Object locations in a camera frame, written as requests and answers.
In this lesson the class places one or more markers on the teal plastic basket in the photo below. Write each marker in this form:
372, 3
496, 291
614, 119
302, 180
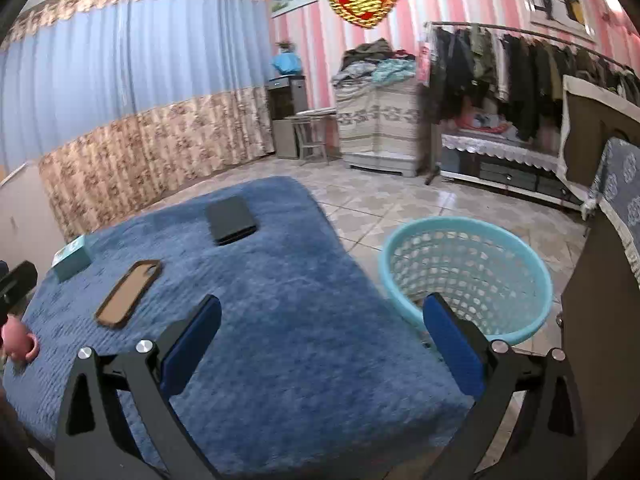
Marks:
400, 290

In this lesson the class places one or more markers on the pink hanging bag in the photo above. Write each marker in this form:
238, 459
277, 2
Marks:
424, 60

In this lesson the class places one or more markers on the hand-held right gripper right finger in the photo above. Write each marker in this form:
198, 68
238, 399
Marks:
452, 342

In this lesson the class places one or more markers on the low dark cabinet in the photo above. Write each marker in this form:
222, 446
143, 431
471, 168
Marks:
505, 177

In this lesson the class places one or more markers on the small metal table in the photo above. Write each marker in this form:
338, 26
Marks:
315, 116

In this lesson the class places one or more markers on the row of hanging clothes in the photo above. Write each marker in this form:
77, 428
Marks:
525, 80

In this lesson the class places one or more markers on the grey water dispenser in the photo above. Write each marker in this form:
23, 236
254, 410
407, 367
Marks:
285, 130

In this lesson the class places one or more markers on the dark wooden furniture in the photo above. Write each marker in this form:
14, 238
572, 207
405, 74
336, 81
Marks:
600, 335

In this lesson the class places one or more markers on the teal tissue box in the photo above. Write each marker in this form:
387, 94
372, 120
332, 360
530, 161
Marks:
72, 260

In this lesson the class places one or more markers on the blue fluffy blanket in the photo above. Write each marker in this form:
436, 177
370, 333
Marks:
300, 335

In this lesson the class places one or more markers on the patterned cloth covered wardrobe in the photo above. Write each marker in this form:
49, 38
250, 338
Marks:
375, 125

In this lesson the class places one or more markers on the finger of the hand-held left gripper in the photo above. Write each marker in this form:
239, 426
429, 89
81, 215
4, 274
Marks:
17, 280

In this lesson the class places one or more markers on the blue and floral curtain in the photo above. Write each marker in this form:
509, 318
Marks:
140, 75

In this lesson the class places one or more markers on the wooden chair with white cover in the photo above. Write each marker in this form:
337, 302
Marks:
590, 130

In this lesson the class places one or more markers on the pink cup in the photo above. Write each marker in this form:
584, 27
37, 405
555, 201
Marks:
17, 340

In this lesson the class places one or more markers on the blue patterned cloth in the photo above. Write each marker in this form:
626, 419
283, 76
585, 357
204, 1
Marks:
620, 185

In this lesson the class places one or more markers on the blue bag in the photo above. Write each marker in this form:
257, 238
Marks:
287, 65

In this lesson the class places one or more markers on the pile of clothes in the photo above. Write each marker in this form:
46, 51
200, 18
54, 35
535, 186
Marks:
375, 62

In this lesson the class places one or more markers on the brown phone case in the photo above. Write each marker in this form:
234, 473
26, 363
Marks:
127, 295

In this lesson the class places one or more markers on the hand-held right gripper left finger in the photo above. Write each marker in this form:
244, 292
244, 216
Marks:
190, 345

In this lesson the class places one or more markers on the white lace cloth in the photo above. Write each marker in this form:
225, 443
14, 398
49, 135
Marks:
500, 152

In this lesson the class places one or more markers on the metal clothes rack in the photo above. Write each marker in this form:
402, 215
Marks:
500, 27

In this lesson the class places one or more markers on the white cabinet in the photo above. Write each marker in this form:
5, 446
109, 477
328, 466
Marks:
25, 215

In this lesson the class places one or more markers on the black flat case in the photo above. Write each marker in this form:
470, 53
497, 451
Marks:
231, 220

